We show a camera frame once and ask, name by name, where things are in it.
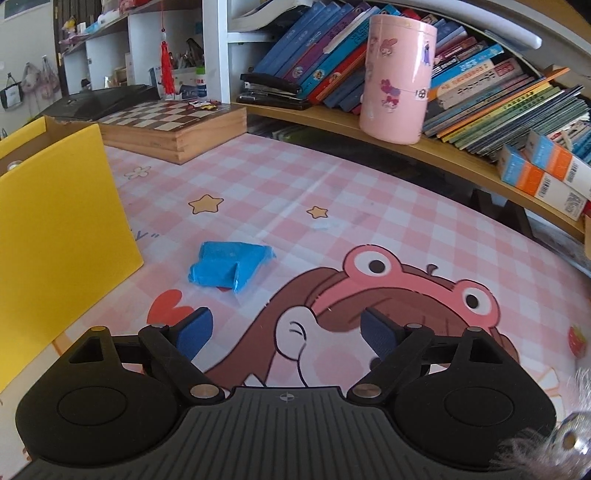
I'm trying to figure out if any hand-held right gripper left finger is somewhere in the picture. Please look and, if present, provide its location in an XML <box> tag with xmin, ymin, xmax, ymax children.
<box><xmin>68</xmin><ymin>306</ymin><xmax>227</xmax><ymax>407</ymax></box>

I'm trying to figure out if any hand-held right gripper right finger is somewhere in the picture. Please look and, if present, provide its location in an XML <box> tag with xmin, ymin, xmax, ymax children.
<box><xmin>346</xmin><ymin>307</ymin><xmax>509</xmax><ymax>402</ymax></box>

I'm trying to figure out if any blue packet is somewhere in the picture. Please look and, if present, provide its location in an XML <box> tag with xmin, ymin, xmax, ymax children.
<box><xmin>187</xmin><ymin>241</ymin><xmax>277</xmax><ymax>295</ymax></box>

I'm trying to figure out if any yellow cardboard box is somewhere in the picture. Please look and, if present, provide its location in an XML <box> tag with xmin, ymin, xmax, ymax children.
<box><xmin>0</xmin><ymin>115</ymin><xmax>145</xmax><ymax>393</ymax></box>

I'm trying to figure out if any pink cartoon desk mat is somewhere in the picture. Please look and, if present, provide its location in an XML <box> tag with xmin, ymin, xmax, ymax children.
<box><xmin>0</xmin><ymin>134</ymin><xmax>591</xmax><ymax>462</ymax></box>

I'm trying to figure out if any grey fluffy pompom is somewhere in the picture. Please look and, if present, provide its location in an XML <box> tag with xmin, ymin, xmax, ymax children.
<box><xmin>496</xmin><ymin>367</ymin><xmax>591</xmax><ymax>480</ymax></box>

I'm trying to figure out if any wooden chessboard box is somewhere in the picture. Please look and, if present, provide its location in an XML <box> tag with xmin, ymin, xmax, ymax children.
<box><xmin>97</xmin><ymin>100</ymin><xmax>247</xmax><ymax>165</ymax></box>

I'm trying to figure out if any black piano keyboard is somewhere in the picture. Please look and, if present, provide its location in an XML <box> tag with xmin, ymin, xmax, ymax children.
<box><xmin>41</xmin><ymin>84</ymin><xmax>162</xmax><ymax>121</ymax></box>

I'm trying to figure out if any pink cartoon cup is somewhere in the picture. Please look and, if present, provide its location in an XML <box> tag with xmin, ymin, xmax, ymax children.
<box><xmin>359</xmin><ymin>14</ymin><xmax>438</xmax><ymax>145</ymax></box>

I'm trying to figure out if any pen holder with pens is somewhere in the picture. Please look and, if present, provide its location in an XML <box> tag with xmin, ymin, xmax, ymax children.
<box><xmin>148</xmin><ymin>39</ymin><xmax>207</xmax><ymax>100</ymax></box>

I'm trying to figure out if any black stapler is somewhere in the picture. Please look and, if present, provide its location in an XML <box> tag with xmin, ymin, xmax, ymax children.
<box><xmin>236</xmin><ymin>72</ymin><xmax>314</xmax><ymax>110</ymax></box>

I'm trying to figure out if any red tassel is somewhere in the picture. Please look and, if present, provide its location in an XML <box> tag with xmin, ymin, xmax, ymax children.
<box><xmin>158</xmin><ymin>0</ymin><xmax>178</xmax><ymax>100</ymax></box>

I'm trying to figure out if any white shelf unit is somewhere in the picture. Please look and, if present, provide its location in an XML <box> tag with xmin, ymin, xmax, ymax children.
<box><xmin>55</xmin><ymin>0</ymin><xmax>591</xmax><ymax>278</ymax></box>

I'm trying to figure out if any row of leaning books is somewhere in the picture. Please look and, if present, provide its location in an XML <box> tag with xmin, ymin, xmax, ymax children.
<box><xmin>252</xmin><ymin>0</ymin><xmax>591</xmax><ymax>160</ymax></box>

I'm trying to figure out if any hanging pink bag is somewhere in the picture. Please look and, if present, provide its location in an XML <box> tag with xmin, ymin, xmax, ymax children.
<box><xmin>23</xmin><ymin>55</ymin><xmax>61</xmax><ymax>95</ymax></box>

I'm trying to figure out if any hanging black and white bag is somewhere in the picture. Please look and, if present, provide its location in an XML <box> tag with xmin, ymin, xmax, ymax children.
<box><xmin>0</xmin><ymin>74</ymin><xmax>24</xmax><ymax>110</ymax></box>

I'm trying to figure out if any white thick book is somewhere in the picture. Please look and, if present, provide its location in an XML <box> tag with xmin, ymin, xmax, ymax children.
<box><xmin>228</xmin><ymin>0</ymin><xmax>315</xmax><ymax>32</ymax></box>

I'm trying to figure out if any white slim keyboard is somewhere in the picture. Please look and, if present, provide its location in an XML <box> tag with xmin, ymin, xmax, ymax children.
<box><xmin>480</xmin><ymin>25</ymin><xmax>543</xmax><ymax>51</ymax></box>

